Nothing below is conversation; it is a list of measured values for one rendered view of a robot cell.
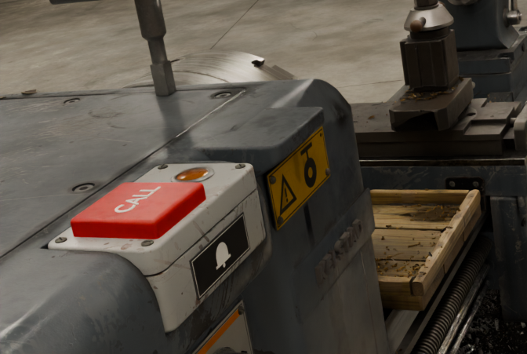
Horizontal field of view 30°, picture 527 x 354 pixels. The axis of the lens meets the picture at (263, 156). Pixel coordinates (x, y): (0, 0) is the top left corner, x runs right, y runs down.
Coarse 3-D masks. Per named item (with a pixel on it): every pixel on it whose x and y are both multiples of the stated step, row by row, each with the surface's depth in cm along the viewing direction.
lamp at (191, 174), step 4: (184, 172) 64; (188, 172) 64; (192, 172) 64; (196, 172) 64; (200, 172) 64; (204, 172) 64; (180, 176) 64; (184, 176) 64; (188, 176) 63; (192, 176) 63; (196, 176) 63; (200, 176) 63; (180, 180) 63; (184, 180) 63; (188, 180) 63
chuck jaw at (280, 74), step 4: (264, 64) 109; (260, 68) 108; (264, 68) 108; (268, 68) 108; (272, 68) 109; (276, 68) 112; (280, 68) 112; (268, 72) 107; (272, 72) 108; (276, 72) 108; (280, 72) 112; (284, 72) 112; (288, 72) 112; (276, 76) 107; (280, 76) 108; (284, 76) 108; (288, 76) 112; (292, 76) 112
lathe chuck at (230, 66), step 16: (176, 64) 106; (192, 64) 105; (208, 64) 105; (224, 64) 105; (240, 64) 106; (256, 64) 108; (224, 80) 101; (240, 80) 102; (256, 80) 103; (272, 80) 105
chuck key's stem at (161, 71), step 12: (144, 0) 83; (156, 0) 84; (144, 12) 84; (156, 12) 84; (144, 24) 84; (156, 24) 84; (144, 36) 85; (156, 36) 84; (156, 48) 85; (156, 60) 85; (168, 60) 86; (156, 72) 86; (168, 72) 86; (156, 84) 86; (168, 84) 86
